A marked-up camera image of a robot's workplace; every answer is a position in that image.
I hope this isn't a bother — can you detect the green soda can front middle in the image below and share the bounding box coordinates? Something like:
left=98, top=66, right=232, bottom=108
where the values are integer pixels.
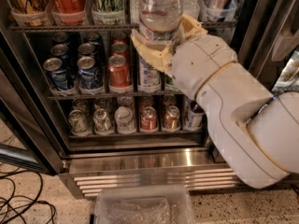
left=164, top=75, right=177, bottom=91

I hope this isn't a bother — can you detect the red soda can second row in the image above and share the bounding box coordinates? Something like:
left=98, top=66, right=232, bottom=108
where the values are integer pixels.
left=110, top=42, right=130, bottom=59

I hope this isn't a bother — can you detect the black floor cable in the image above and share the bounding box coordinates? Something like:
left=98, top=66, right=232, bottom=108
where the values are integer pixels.
left=0, top=161, right=57, bottom=224

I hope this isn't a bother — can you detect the red can bottom shelf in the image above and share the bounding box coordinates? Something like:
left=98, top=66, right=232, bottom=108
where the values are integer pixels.
left=141, top=106, right=157, bottom=131

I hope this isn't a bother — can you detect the stainless steel display fridge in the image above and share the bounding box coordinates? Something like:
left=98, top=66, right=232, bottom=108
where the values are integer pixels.
left=0, top=0, right=298, bottom=198

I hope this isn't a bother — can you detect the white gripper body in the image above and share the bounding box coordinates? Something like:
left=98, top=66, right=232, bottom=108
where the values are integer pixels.
left=171, top=35, right=237, bottom=100

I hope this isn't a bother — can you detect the red soda can front middle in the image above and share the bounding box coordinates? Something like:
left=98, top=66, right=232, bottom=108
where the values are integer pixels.
left=108, top=55, right=132, bottom=88

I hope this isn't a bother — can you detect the silver can bottom front left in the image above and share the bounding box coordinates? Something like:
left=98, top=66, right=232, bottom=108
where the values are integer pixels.
left=68, top=109, right=91, bottom=136

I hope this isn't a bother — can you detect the blue pepsi can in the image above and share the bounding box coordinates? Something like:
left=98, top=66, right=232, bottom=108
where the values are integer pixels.
left=43, top=57, right=74, bottom=91
left=77, top=56, right=103, bottom=90

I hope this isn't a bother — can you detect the gold can bottom shelf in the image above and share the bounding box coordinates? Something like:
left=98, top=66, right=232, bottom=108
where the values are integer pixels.
left=163, top=105, right=180, bottom=131

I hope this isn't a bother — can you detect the gold can top shelf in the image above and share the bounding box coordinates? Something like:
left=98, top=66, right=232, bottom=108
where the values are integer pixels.
left=8, top=0, right=49, bottom=26

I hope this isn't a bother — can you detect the clear plastic bin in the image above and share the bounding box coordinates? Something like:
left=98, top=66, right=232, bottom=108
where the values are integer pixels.
left=93, top=185, right=195, bottom=224

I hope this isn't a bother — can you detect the red Coca-Cola can top shelf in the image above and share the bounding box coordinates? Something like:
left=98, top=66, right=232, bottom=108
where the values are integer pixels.
left=53, top=0, right=86, bottom=25

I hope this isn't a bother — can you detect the blue Pepsi can second row left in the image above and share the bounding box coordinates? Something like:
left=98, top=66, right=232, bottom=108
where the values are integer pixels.
left=50, top=44, right=75, bottom=78

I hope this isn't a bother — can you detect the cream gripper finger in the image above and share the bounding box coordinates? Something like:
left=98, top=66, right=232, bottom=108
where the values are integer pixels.
left=131, top=29, right=173, bottom=73
left=178, top=13, right=207, bottom=43

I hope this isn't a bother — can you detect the gold can shelf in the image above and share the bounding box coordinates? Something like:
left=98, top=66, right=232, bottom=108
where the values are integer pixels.
left=8, top=0, right=49, bottom=26
left=163, top=105, right=180, bottom=131

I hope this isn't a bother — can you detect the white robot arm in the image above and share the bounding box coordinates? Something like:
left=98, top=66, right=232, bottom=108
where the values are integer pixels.
left=131, top=15, right=299, bottom=189

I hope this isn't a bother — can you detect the blue pepsi can second row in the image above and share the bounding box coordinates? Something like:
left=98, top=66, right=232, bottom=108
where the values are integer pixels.
left=78, top=43, right=100, bottom=63
left=50, top=44, right=75, bottom=78

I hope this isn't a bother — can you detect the open fridge door left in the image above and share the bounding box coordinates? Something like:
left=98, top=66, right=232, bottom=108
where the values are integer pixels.
left=0, top=70, right=64, bottom=175

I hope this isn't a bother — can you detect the blue Pepsi can front left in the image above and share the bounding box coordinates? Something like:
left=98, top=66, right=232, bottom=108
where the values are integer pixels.
left=43, top=57, right=74, bottom=91

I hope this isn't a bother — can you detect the clear bottle bottom shelf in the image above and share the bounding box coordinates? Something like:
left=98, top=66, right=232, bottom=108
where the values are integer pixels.
left=114, top=106, right=136, bottom=134

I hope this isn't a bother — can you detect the silver can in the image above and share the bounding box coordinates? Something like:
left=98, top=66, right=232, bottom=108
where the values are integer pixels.
left=93, top=108, right=113, bottom=135
left=68, top=109, right=91, bottom=136

